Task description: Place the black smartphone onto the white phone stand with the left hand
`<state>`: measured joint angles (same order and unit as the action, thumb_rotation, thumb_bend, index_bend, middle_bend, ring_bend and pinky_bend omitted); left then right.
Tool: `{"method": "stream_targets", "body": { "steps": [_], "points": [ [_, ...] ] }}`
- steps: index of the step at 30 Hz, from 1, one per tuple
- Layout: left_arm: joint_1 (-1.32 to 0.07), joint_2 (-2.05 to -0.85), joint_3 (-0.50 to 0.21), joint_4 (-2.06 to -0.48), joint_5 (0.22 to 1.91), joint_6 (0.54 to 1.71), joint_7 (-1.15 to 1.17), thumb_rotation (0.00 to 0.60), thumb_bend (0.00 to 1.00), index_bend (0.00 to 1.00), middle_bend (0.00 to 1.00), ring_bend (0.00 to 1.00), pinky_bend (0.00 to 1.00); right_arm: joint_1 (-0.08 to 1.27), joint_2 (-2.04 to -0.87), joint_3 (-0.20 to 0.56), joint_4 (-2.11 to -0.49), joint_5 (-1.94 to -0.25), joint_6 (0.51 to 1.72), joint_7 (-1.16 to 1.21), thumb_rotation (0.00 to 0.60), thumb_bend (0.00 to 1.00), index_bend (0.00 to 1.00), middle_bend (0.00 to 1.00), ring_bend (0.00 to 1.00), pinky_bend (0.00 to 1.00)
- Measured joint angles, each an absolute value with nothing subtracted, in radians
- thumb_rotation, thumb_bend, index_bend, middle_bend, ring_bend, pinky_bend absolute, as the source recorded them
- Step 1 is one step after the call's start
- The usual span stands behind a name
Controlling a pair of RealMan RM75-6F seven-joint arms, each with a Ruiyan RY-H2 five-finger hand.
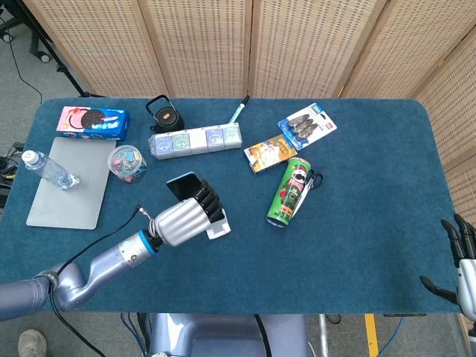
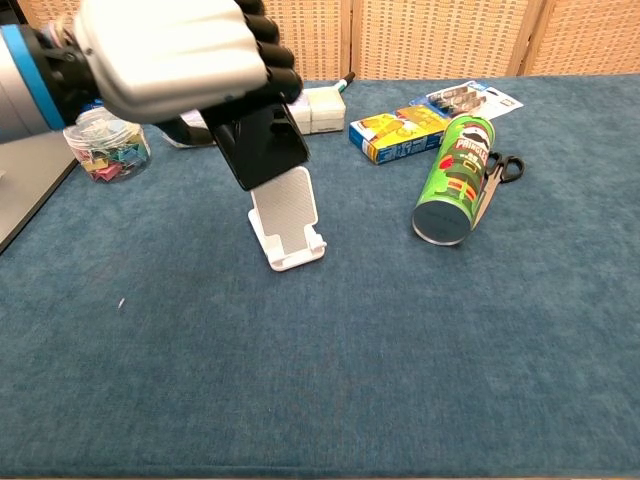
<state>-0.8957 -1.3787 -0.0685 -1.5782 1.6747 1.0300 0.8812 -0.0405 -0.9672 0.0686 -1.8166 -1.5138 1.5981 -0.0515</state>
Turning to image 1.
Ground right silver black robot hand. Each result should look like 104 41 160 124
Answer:
419 213 476 323

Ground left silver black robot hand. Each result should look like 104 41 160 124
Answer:
153 179 226 248

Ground black smartphone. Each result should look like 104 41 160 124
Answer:
166 171 204 202

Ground white phone stand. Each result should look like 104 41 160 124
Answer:
205 208 232 240

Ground wrapped row of small boxes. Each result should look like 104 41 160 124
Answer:
147 125 243 161

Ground clear jar of colourful clips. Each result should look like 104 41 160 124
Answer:
107 144 148 184

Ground black cast iron teapot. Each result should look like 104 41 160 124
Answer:
145 94 186 135

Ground blue felt table cover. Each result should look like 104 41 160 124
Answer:
0 97 464 315

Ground yellow snack box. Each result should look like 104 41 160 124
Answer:
243 134 298 175

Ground green Pringles can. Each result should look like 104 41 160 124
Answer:
265 157 312 228

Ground silver closed laptop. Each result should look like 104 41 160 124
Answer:
25 136 118 231

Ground grey-blue robot torso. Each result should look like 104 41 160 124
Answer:
148 312 312 357

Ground marker pen with black cap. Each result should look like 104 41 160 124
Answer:
227 94 251 125

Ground blue pink Oreo box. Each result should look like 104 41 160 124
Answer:
56 106 132 142

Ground clear plastic water bottle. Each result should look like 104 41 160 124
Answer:
21 149 81 191

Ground white table leg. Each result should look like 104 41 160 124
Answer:
318 314 330 357

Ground blister pack of binder clips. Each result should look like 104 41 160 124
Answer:
277 103 338 151

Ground woven wood screen panel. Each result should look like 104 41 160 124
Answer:
248 0 390 100
137 0 256 100
22 0 172 98
340 0 476 100
414 25 476 224

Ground beige shoe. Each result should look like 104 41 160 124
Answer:
17 329 48 357

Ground single blue cable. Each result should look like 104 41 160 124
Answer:
379 315 406 357

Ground blue cable bundle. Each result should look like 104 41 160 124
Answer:
120 312 149 357

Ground black handled scissors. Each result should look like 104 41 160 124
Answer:
292 170 324 219

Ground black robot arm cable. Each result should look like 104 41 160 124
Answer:
50 203 152 357

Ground tangled cables and power strip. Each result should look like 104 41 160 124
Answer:
0 141 27 209

